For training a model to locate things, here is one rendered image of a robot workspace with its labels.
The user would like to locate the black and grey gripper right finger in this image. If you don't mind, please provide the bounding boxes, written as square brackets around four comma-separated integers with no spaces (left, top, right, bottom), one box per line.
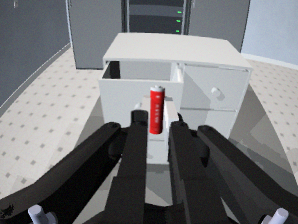
[163,96,298,224]

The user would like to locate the white drawer front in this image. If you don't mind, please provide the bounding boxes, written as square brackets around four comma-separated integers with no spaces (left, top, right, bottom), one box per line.
[147,139,168,163]
[180,63,249,108]
[121,124,164,139]
[179,108,236,137]
[98,61,184,125]

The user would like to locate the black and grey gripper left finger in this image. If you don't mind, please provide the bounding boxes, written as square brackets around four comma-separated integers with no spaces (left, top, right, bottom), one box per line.
[0,95,151,224]

